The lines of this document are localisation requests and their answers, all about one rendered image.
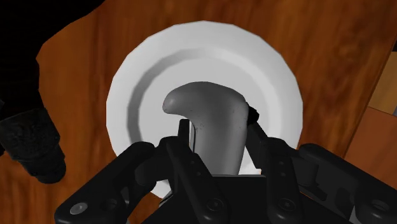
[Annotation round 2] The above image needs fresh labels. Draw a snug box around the grey curved handle object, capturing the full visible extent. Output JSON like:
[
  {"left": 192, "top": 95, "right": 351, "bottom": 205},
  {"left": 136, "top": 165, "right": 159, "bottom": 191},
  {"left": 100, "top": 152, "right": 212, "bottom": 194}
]
[{"left": 162, "top": 81, "right": 250, "bottom": 176}]

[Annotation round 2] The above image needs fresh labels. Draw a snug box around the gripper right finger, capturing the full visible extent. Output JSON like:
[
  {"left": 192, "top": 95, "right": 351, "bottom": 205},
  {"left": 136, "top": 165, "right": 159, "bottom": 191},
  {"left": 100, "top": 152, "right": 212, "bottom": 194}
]
[{"left": 246, "top": 106, "right": 397, "bottom": 224}]

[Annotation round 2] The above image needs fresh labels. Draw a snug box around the black cylindrical object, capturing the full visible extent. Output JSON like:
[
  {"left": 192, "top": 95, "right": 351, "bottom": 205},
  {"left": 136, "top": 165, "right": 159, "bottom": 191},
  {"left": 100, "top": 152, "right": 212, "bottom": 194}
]
[{"left": 0, "top": 106, "right": 67, "bottom": 185}]

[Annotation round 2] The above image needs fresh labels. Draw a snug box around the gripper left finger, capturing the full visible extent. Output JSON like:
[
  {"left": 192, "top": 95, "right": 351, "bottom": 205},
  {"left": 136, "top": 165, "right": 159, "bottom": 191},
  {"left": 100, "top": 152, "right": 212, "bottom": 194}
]
[{"left": 54, "top": 118, "right": 231, "bottom": 224}]

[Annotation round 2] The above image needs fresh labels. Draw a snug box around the white plate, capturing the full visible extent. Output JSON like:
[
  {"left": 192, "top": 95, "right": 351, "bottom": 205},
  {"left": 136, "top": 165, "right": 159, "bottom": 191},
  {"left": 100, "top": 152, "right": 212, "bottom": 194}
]
[{"left": 106, "top": 20, "right": 304, "bottom": 199}]

